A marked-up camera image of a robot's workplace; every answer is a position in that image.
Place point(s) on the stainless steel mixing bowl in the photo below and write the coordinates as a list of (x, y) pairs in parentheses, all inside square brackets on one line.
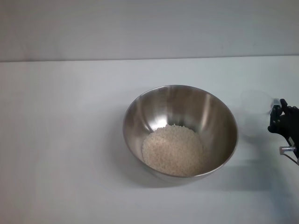
[(187, 105)]

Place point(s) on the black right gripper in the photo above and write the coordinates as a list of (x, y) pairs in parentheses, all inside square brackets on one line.
[(292, 126)]

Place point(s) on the clear plastic measuring cup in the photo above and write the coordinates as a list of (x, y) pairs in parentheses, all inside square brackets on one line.
[(254, 116)]

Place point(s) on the white rice grains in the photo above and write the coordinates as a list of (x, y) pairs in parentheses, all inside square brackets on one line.
[(172, 151)]

